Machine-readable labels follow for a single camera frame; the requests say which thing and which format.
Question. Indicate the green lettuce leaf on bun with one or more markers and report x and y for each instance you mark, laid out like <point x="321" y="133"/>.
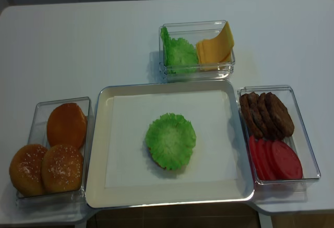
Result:
<point x="174" y="133"/>

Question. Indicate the green lettuce leaves in container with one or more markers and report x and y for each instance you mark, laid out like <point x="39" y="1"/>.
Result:
<point x="180" y="55"/>

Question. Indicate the clear lettuce cheese container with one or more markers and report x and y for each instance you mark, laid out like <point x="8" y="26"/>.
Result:
<point x="194" y="32"/>

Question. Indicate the yellow cheese slices stack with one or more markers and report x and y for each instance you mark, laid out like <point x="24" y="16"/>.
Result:
<point x="213" y="52"/>

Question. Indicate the bottom bun under lettuce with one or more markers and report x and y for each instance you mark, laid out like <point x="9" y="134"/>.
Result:
<point x="162" y="158"/>

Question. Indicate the white paper sheet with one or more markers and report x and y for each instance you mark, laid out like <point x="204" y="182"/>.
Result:
<point x="213" y="158"/>

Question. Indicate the brown meat patty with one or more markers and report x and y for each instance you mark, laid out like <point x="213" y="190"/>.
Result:
<point x="247" y="115"/>
<point x="252" y="100"/>
<point x="279" y="114"/>
<point x="273" y="132"/>

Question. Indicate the red tomato slice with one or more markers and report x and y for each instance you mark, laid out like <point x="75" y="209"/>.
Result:
<point x="263" y="163"/>
<point x="253" y="151"/>
<point x="286" y="161"/>
<point x="268" y="151"/>

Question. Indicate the plain bun bottom half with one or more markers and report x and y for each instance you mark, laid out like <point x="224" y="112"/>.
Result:
<point x="67" y="125"/>

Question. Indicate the white serving tray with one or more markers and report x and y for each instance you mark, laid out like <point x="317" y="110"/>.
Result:
<point x="98" y="195"/>

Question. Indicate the right sesame bun top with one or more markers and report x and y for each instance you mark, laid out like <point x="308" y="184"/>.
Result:
<point x="61" y="169"/>

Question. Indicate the sesame bun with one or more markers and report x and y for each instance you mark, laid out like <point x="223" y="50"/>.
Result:
<point x="61" y="169"/>
<point x="25" y="170"/>

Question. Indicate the clear patty tomato container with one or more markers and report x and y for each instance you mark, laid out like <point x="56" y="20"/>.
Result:
<point x="298" y="142"/>

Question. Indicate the clear bun container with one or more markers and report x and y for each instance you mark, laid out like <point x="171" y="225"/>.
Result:
<point x="38" y="136"/>

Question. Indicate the front red tomato slice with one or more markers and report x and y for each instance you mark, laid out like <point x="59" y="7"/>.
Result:
<point x="286" y="161"/>

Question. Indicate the left sesame bun top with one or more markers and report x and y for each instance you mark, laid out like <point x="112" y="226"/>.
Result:
<point x="25" y="170"/>

